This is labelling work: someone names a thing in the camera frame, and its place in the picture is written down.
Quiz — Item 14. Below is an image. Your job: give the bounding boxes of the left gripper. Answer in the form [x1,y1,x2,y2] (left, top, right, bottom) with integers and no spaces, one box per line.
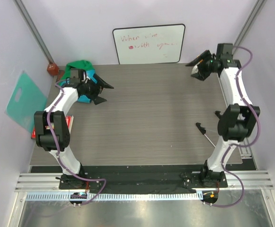
[83,74,113,105]

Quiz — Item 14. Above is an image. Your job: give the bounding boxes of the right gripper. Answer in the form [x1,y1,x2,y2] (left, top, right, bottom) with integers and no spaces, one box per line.
[186,50,217,81]

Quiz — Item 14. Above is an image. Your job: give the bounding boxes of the blue t shirt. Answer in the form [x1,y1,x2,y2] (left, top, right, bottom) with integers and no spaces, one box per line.
[77,69,100,104]

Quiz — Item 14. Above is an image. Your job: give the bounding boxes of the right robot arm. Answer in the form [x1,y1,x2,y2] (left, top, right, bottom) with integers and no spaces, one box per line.
[187,50,260,187]

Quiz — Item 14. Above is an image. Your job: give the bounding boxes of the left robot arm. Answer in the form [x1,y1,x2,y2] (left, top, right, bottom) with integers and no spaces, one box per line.
[34,70,114,189]

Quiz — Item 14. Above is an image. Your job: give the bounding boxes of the green t shirt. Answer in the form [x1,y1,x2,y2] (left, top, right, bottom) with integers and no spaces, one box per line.
[60,60,94,80]

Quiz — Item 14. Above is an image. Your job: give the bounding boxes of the red book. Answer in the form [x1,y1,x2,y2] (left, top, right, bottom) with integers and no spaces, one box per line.
[31,115,74,140]

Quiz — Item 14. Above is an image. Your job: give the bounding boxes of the brown flat pad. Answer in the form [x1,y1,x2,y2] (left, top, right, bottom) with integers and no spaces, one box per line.
[55,70,65,87]

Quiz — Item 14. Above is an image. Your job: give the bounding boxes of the whiteboard with red writing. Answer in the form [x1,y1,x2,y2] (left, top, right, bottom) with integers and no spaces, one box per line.
[112,24,186,64]

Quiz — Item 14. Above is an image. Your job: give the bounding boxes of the brown block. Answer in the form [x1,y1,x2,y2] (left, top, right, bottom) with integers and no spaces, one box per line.
[47,63,59,77]

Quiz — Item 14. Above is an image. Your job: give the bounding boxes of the teal plastic cutting board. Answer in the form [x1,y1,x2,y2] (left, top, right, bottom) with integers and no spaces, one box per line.
[6,72,47,133]

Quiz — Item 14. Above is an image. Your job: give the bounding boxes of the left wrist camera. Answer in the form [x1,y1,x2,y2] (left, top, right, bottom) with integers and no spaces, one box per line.
[70,68,87,83]

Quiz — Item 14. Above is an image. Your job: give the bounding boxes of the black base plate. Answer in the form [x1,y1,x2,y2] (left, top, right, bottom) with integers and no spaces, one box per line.
[30,160,257,195]

